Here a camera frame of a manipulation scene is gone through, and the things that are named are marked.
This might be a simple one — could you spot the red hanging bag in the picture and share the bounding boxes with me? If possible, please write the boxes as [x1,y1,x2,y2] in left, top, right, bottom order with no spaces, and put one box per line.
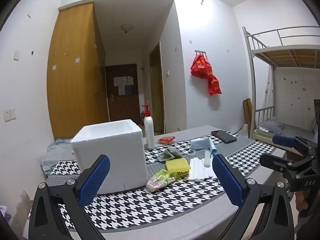
[190,51,222,96]

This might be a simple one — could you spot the wooden boards against wall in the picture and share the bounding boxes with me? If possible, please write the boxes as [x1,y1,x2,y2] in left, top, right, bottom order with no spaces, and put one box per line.
[243,98,252,137]

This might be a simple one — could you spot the wall hook rack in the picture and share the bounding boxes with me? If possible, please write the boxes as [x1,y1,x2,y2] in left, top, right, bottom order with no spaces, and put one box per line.
[195,50,206,55]

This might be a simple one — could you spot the black smartphone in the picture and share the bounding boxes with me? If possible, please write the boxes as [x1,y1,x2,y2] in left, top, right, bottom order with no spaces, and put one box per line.
[211,130,237,144]

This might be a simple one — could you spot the side doorway frame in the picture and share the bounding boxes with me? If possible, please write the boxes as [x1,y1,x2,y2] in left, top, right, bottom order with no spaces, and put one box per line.
[149,43,165,134]

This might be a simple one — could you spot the grey sock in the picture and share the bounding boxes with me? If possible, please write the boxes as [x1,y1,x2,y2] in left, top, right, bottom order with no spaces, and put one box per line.
[157,147,182,163]

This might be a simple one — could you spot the white styrofoam box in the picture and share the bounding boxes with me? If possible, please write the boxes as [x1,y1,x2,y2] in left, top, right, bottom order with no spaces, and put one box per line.
[71,119,148,194]

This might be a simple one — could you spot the blue face mask pack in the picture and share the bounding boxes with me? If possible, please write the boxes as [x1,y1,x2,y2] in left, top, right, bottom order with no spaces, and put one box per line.
[190,137,217,155]

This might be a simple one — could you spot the white red pump bottle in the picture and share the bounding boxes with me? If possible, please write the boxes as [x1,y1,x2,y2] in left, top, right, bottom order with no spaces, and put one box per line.
[142,104,155,149]

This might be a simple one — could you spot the light blue cloth pile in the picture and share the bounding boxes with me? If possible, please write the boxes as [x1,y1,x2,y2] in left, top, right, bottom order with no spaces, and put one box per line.
[40,138,75,175]

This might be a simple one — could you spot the wooden wardrobe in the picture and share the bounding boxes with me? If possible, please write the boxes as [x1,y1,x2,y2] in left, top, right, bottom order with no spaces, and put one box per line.
[47,3,110,139]

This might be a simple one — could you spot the person right hand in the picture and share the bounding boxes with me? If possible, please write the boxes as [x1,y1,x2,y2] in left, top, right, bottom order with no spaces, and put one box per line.
[295,190,310,218]

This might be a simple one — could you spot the yellow foam fruit net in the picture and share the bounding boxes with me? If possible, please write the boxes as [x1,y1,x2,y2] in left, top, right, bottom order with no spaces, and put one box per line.
[165,158,191,178]

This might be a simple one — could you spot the dark brown entrance door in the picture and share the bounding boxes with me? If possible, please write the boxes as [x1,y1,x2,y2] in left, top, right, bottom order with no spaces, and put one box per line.
[106,64,140,124]

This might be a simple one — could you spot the metal bunk bed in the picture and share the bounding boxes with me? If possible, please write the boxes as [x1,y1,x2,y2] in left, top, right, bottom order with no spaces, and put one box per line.
[242,28,319,144]

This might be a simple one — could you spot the red snack packet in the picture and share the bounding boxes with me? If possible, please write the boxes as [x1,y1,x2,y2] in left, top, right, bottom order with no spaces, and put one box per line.
[157,136,176,145]

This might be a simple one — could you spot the green tissue pack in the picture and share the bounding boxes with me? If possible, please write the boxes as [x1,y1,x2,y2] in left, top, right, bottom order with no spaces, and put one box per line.
[146,170,176,192]

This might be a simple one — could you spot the ceiling lamp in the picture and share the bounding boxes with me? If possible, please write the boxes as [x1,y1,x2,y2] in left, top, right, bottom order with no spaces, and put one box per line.
[120,23,134,34]

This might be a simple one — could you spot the white foam tube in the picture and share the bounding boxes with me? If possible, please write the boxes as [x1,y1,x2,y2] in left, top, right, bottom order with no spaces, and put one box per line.
[203,149,212,167]

